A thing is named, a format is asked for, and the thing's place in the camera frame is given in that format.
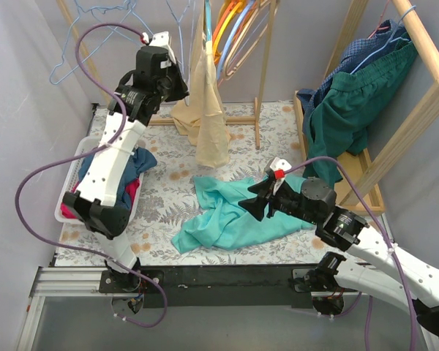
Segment teal green shirt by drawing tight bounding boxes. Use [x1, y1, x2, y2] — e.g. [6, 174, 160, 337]
[171, 176, 312, 254]

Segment beige plastic hanger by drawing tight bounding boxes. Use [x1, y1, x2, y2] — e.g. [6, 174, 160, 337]
[216, 1, 279, 83]

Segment light blue wire hanger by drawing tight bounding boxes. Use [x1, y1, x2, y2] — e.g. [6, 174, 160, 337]
[48, 1, 134, 86]
[165, 0, 198, 85]
[72, 0, 154, 36]

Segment navy blue t shirt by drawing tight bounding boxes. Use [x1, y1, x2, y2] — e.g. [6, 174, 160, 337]
[76, 146, 158, 215]

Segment magenta t shirt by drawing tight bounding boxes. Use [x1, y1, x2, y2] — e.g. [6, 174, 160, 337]
[58, 178, 140, 222]

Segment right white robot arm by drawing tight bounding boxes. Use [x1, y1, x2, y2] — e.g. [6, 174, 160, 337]
[239, 175, 439, 337]

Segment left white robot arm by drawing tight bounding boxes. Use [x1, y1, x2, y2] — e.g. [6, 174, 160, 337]
[63, 46, 188, 293]

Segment beige garment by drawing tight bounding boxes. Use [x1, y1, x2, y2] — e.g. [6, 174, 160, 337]
[170, 5, 230, 168]

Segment floral table cloth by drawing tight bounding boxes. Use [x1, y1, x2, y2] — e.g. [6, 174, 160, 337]
[54, 101, 392, 267]

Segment wooden clothes rack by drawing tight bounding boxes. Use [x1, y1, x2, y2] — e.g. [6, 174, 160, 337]
[75, 1, 277, 150]
[293, 0, 439, 216]

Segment right wooden clothes rack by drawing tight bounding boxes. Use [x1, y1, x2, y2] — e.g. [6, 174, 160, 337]
[293, 0, 439, 216]

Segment dark green shorts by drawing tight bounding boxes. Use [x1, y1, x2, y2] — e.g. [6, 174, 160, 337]
[302, 31, 420, 184]

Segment orange plastic hangers bunch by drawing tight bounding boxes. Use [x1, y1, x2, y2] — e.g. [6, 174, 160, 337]
[210, 0, 270, 78]

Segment white plastic laundry basket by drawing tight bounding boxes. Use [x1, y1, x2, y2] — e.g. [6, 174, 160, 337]
[54, 135, 144, 225]

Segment blue checkered shorts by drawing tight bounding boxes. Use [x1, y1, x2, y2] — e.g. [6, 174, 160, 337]
[296, 20, 410, 132]

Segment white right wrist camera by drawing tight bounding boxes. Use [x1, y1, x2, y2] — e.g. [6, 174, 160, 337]
[265, 156, 292, 195]

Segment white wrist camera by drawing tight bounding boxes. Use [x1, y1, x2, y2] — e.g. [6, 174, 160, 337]
[140, 31, 177, 64]
[265, 156, 292, 195]

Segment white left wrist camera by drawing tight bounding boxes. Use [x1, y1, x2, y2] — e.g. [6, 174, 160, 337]
[140, 31, 177, 64]

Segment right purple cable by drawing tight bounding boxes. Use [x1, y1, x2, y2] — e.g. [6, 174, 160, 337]
[283, 156, 420, 351]

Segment purple cable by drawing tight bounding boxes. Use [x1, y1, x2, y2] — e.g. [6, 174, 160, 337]
[14, 23, 169, 328]
[283, 156, 420, 351]

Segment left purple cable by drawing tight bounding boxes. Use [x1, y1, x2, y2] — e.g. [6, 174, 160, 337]
[14, 23, 169, 328]

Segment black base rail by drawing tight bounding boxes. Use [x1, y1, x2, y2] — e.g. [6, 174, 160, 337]
[98, 263, 363, 312]

